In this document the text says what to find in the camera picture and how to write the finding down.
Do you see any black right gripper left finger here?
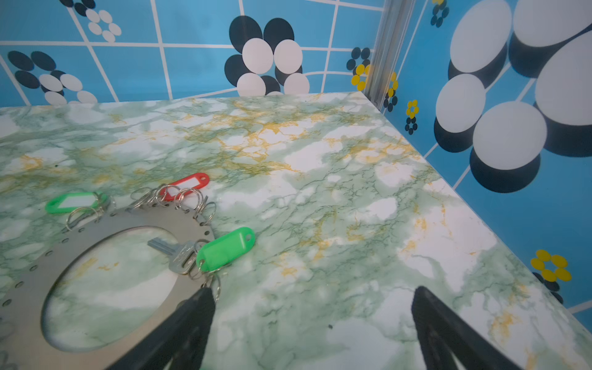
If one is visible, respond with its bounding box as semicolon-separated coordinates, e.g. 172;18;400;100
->
109;288;216;369

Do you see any aluminium corner post right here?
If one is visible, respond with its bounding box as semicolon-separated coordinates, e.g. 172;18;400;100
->
364;0;416;109

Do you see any red key tag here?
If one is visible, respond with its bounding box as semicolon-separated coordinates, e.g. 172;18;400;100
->
159;173;210;202

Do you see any green key tag white label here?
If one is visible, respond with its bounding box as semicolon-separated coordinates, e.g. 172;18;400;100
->
45;192;108;214

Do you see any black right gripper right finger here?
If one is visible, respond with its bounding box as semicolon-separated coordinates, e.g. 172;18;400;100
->
412;286;519;369

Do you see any solid green key tag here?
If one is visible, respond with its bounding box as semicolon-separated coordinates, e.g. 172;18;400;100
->
196;227;256;273

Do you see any silver key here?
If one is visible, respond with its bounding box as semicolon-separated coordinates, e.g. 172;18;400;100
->
147;237;196;275

